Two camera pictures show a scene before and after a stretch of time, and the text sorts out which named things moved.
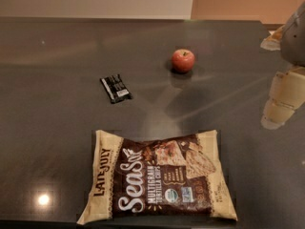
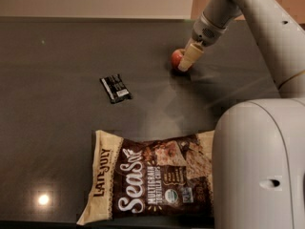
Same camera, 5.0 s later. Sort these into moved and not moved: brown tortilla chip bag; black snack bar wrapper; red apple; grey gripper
Moved: grey gripper
Not moved: red apple; brown tortilla chip bag; black snack bar wrapper
